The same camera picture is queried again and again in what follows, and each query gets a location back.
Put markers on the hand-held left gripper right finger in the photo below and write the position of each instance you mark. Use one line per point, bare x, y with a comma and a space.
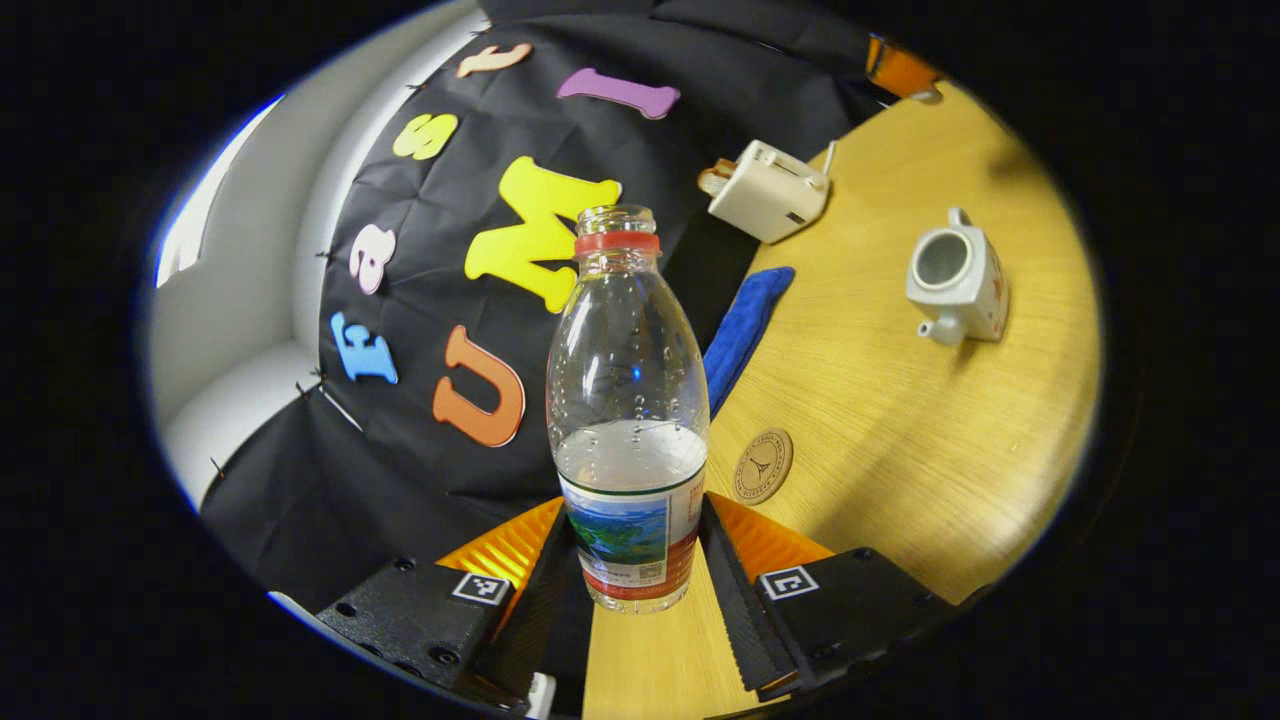
735, 600

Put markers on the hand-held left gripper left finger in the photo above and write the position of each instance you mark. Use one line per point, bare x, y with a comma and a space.
535, 610

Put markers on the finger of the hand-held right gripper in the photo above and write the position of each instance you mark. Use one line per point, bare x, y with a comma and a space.
900, 70

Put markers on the round brown coaster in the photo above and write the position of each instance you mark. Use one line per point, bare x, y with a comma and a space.
763, 466

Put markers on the clear plastic water bottle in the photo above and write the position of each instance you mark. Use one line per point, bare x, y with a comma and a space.
628, 400

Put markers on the white ceramic teacup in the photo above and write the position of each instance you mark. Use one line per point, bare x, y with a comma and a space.
975, 285

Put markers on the black backdrop cloth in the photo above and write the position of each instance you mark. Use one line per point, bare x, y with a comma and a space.
420, 480

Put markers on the white toaster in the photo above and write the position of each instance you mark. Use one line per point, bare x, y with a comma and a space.
770, 190

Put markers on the bread slice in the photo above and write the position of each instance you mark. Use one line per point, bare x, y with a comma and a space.
715, 177

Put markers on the blue towel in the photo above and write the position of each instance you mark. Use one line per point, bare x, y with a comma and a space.
745, 330

